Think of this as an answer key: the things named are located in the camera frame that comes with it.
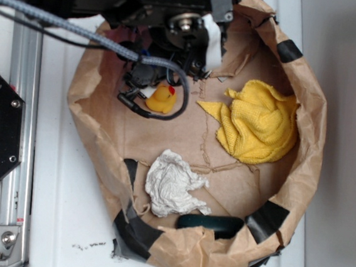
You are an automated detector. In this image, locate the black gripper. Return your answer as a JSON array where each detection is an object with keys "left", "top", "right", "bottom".
[{"left": 102, "top": 0, "right": 240, "bottom": 79}]

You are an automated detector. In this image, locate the yellow rubber duck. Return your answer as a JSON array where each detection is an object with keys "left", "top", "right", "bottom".
[{"left": 145, "top": 84, "right": 177, "bottom": 114}]

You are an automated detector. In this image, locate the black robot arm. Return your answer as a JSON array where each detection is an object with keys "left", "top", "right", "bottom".
[{"left": 21, "top": 0, "right": 240, "bottom": 79}]

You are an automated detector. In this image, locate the yellow microfiber cloth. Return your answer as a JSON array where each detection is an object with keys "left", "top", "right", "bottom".
[{"left": 197, "top": 80, "right": 299, "bottom": 165}]

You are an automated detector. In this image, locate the crumpled white paper towel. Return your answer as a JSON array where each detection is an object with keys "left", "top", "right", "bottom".
[{"left": 145, "top": 149, "right": 212, "bottom": 218}]

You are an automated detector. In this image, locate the brown paper bag bin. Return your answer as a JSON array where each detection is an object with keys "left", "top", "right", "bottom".
[{"left": 67, "top": 0, "right": 327, "bottom": 267}]

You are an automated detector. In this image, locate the dark green oval object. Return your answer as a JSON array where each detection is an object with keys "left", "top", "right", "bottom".
[{"left": 176, "top": 214, "right": 244, "bottom": 239}]

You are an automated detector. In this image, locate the white tray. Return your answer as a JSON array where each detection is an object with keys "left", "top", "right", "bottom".
[{"left": 28, "top": 0, "right": 305, "bottom": 267}]

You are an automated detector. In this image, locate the aluminium extrusion rail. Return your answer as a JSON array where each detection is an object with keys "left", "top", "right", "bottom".
[{"left": 0, "top": 24, "right": 43, "bottom": 267}]

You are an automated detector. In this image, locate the grey braided cable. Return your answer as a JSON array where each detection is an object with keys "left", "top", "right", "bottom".
[{"left": 0, "top": 0, "right": 198, "bottom": 123}]

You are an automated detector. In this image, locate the metal corner bracket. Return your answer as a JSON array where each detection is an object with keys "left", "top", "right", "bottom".
[{"left": 0, "top": 225, "right": 24, "bottom": 267}]

